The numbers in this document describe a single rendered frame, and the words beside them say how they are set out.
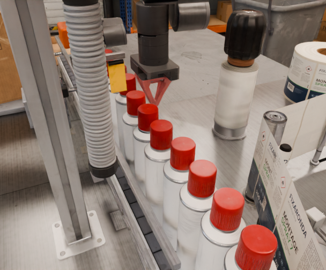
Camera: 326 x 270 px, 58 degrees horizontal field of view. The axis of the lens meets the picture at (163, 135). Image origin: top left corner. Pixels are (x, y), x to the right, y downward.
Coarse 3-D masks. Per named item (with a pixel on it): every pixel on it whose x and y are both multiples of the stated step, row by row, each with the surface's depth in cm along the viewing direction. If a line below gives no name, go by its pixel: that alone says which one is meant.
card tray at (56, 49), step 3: (51, 36) 147; (54, 36) 147; (51, 39) 147; (54, 39) 148; (54, 42) 149; (54, 45) 147; (57, 45) 147; (54, 48) 143; (57, 48) 143; (69, 48) 143; (54, 51) 140; (57, 51) 140; (60, 51) 140; (66, 51) 140; (69, 51) 140; (57, 63) 127
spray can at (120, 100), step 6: (126, 78) 55; (132, 78) 55; (132, 84) 56; (132, 90) 56; (120, 96) 57; (120, 102) 57; (126, 102) 56; (120, 108) 57; (126, 108) 57; (120, 114) 58; (120, 120) 59; (120, 126) 60; (120, 132) 61; (120, 138) 62; (120, 144) 63; (120, 150) 65
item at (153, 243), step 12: (72, 84) 106; (120, 168) 65; (120, 180) 62; (132, 192) 59; (132, 204) 57; (144, 216) 54; (144, 228) 52; (156, 240) 50; (156, 252) 48; (168, 264) 47
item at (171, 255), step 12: (60, 48) 108; (72, 72) 90; (120, 156) 56; (132, 180) 50; (144, 204) 46; (156, 216) 44; (156, 228) 42; (168, 240) 41; (168, 252) 39; (180, 264) 38
